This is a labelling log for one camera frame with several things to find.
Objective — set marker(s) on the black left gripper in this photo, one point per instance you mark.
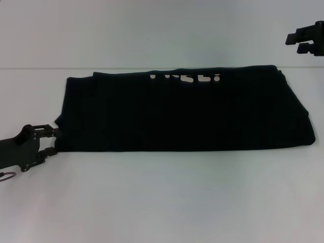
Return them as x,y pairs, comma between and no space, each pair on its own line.
20,149

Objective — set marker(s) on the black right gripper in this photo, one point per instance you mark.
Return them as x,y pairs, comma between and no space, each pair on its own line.
319,38

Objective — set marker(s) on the black shirt with white print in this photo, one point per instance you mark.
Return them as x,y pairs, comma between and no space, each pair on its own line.
182,114

